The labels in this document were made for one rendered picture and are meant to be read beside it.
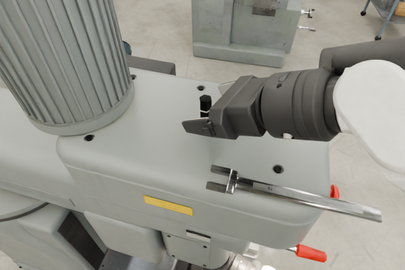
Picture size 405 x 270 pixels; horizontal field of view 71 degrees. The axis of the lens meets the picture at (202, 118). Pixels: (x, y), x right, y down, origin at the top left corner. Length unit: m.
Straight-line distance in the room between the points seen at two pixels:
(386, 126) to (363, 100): 0.03
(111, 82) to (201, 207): 0.25
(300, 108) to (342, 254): 2.30
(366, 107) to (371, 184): 2.73
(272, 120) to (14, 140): 0.60
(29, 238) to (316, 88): 0.89
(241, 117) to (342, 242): 2.31
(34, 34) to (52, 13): 0.04
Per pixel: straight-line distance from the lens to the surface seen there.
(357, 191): 2.91
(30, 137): 0.77
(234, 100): 0.40
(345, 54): 0.36
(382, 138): 0.29
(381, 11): 5.11
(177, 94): 0.57
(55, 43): 0.43
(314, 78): 0.34
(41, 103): 0.50
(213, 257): 0.82
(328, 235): 2.62
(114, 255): 1.29
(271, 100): 0.35
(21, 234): 1.01
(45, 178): 0.72
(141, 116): 0.53
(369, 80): 0.30
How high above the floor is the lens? 2.27
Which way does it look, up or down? 47 degrees down
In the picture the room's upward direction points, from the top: straight up
